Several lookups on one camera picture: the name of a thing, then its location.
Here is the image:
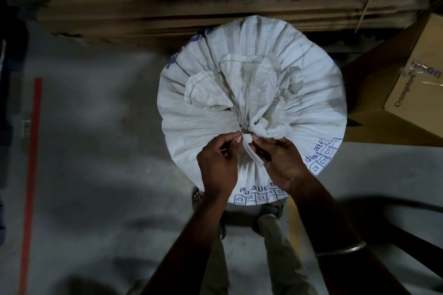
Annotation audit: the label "person's right sandal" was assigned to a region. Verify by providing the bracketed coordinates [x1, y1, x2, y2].
[255, 201, 285, 235]

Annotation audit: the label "white plastic tie strip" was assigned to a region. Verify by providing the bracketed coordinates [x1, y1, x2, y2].
[241, 132, 264, 167]

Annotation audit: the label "person's beige trousers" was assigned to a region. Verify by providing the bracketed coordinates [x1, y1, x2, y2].
[207, 213, 309, 295]

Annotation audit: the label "person's right hand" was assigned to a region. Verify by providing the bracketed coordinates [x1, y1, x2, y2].
[252, 135, 314, 196]

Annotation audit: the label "person's right forearm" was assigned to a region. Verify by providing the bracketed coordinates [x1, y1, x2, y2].
[287, 181, 404, 295]

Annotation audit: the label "brown printed cardboard box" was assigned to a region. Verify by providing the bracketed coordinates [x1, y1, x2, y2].
[341, 11, 443, 148]

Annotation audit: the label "thin metal bangle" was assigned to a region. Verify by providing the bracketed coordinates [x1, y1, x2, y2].
[314, 241, 367, 258]

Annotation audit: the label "person's left hand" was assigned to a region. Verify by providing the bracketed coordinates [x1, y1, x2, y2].
[196, 132, 243, 200]

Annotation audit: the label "white woven plastic sack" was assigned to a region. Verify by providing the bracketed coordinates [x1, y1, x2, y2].
[157, 15, 347, 206]

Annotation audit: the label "person's left forearm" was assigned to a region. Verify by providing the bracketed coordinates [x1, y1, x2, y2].
[140, 193, 229, 295]

